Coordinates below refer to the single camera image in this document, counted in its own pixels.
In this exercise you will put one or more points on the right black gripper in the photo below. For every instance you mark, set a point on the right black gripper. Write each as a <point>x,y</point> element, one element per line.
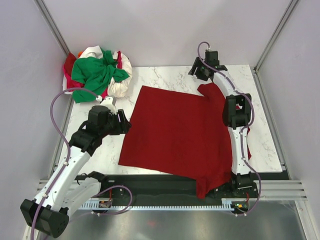
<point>198,63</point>

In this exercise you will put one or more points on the green t shirt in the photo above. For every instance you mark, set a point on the green t shirt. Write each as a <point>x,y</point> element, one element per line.
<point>96,74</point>

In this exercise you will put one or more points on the right aluminium frame post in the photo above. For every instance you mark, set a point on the right aluminium frame post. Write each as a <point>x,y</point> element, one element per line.
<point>276,33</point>

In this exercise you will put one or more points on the white slotted cable duct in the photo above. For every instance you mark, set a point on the white slotted cable duct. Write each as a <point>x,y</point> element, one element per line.
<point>225,204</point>

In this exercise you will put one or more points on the cream white t shirt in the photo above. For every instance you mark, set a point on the cream white t shirt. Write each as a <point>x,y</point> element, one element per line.
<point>117,90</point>

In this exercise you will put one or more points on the aluminium frame post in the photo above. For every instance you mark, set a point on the aluminium frame post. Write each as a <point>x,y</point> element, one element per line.
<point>276,33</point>
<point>52,25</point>

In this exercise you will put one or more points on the left aluminium frame post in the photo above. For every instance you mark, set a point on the left aluminium frame post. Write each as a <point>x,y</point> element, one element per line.
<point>52,25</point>

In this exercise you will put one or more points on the pink magenta t shirt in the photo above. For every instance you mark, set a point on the pink magenta t shirt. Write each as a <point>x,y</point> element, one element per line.
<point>68,83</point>

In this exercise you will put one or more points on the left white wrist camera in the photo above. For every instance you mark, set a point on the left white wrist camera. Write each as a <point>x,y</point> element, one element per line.
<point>110,103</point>

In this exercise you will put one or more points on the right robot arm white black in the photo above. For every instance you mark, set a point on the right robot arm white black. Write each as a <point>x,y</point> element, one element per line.
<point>236,116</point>

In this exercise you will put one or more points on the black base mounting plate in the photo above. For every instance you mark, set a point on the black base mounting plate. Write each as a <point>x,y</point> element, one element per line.
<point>172,189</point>

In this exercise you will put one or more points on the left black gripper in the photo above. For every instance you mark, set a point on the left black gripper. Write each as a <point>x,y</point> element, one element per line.
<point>122,127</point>

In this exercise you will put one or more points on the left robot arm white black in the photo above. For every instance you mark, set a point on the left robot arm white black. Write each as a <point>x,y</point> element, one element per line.
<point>51,209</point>

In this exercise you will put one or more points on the dark red t shirt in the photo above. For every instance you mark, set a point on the dark red t shirt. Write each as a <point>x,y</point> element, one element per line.
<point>180,134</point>

